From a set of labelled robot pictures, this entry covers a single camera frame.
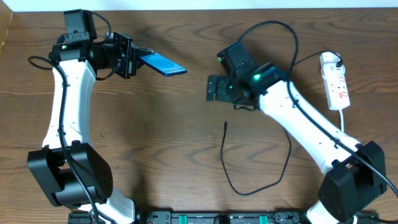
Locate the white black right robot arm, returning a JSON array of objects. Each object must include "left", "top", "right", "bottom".
[{"left": 207, "top": 42, "right": 387, "bottom": 223}]

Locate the white power strip cord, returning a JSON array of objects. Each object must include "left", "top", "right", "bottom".
[{"left": 338, "top": 108, "right": 346, "bottom": 133}]

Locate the white wall charger adapter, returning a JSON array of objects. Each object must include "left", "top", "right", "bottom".
[{"left": 320, "top": 52, "right": 346, "bottom": 80}]

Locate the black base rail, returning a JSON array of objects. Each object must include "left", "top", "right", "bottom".
[{"left": 67, "top": 210, "right": 381, "bottom": 224}]

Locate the white power strip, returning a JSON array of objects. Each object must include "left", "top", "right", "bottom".
[{"left": 324, "top": 77, "right": 351, "bottom": 111}]

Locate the black USB charging cable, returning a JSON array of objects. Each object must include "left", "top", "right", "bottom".
[{"left": 220, "top": 49, "right": 344, "bottom": 197}]

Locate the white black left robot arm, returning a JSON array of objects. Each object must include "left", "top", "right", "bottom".
[{"left": 27, "top": 30, "right": 154, "bottom": 223}]

